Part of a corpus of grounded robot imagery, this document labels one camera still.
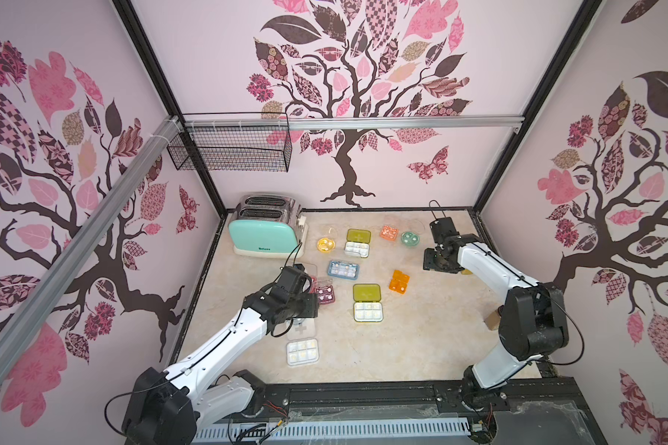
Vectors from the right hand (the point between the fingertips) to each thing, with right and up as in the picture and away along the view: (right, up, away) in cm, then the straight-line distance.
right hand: (437, 261), depth 92 cm
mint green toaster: (-58, +12, +3) cm, 60 cm away
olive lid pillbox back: (-26, +6, +17) cm, 31 cm away
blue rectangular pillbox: (-32, -4, +8) cm, 33 cm away
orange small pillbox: (-12, -8, +4) cm, 15 cm away
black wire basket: (-81, +48, +30) cm, 99 cm away
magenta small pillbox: (-38, -12, +3) cm, 40 cm away
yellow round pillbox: (-39, +5, +15) cm, 42 cm away
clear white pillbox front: (-45, -26, -9) cm, 52 cm away
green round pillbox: (-5, +7, +18) cm, 20 cm away
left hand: (-42, -14, -10) cm, 45 cm away
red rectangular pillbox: (-42, -8, +4) cm, 43 cm away
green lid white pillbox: (-24, -15, 0) cm, 28 cm away
